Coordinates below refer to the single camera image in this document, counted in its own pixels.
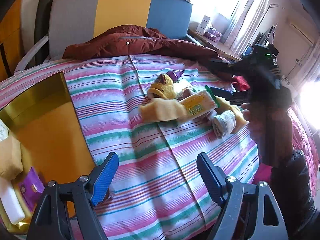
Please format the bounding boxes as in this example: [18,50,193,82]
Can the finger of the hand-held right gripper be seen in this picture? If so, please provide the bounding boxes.
[206,57,234,77]
[209,86,251,105]

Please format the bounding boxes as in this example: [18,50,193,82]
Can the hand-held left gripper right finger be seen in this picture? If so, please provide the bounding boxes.
[196,152,289,240]

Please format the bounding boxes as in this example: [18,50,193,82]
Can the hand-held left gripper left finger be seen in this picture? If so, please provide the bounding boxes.
[26,152,119,240]

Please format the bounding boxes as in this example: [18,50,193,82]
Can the yellow packet with green edge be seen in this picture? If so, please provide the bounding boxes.
[179,85,222,118]

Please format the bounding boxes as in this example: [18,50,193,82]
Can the purple snack packet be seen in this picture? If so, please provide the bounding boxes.
[166,69,186,81]
[17,167,46,212]

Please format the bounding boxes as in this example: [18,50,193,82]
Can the golden cardboard box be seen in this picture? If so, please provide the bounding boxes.
[0,72,97,233]

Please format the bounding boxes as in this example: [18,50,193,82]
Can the person's right forearm black sleeve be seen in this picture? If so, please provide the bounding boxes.
[271,149,316,240]

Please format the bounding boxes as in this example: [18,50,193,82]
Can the person's right hand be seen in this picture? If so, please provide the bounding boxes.
[242,102,294,168]

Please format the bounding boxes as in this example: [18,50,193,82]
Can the wooden desk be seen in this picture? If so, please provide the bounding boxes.
[187,27,243,62]

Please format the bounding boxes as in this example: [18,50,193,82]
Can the red cloth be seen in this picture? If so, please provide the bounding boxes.
[231,76,251,92]

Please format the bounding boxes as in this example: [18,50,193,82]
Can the plain yellow knitted sock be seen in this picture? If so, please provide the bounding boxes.
[219,97,250,133]
[139,97,187,123]

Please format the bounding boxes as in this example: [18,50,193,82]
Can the purple storage box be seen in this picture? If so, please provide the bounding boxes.
[204,27,222,42]

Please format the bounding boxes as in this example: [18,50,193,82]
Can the white rolled sock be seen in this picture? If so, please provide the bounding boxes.
[212,111,237,140]

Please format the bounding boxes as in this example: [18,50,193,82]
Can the clear plastic wrapper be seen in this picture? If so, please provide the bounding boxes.
[174,78,195,98]

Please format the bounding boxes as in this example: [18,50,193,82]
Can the stack of white boxes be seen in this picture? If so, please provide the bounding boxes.
[196,15,212,36]

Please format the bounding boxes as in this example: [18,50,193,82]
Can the striped bed sheet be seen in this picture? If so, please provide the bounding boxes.
[0,54,260,240]

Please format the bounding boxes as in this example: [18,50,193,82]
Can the black audio devices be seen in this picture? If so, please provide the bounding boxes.
[255,26,276,46]

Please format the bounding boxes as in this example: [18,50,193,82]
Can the pale striped curtain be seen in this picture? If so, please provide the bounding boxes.
[229,0,272,53]

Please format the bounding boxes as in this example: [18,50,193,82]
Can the yellow plush toy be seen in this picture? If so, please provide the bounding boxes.
[147,73,178,101]

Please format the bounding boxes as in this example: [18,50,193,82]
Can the pink quilt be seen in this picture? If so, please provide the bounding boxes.
[289,104,320,188]

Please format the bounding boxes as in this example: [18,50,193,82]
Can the red-brown padded jacket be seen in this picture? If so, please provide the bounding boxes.
[62,26,237,82]

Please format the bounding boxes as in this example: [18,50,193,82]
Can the white rectangular pack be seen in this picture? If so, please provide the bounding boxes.
[0,177,26,225]

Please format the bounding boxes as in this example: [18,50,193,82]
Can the grey yellow blue armchair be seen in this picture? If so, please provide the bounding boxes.
[14,0,194,73]

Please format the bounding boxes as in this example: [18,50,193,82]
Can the black chair back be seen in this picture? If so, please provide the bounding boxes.
[34,0,60,66]

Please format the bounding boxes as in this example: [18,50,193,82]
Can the yellow wooden cabinet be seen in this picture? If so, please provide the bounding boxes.
[0,0,25,81]

